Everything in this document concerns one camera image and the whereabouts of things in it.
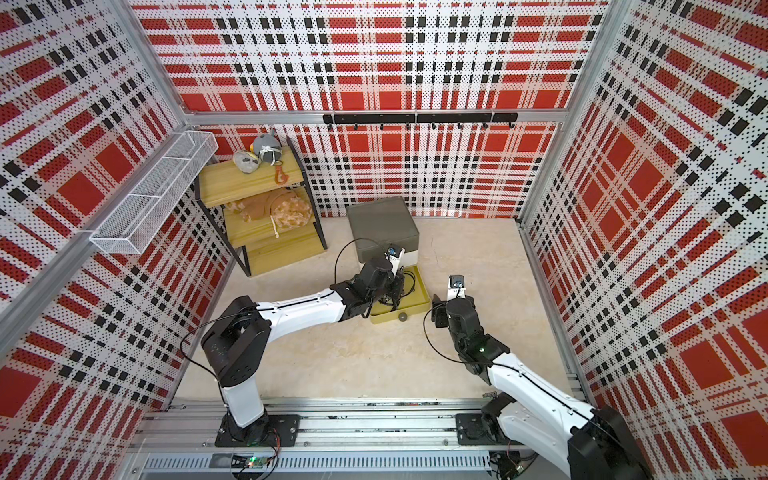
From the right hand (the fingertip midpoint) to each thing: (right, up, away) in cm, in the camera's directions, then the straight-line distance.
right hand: (450, 294), depth 84 cm
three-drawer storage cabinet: (-21, +21, +8) cm, 31 cm away
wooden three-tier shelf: (-57, +21, +10) cm, 62 cm away
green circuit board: (-51, -37, -14) cm, 65 cm away
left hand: (-13, +6, +5) cm, 15 cm away
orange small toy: (-50, +34, +2) cm, 60 cm away
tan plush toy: (-50, +25, +5) cm, 56 cm away
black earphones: (-10, +2, +9) cm, 14 cm away
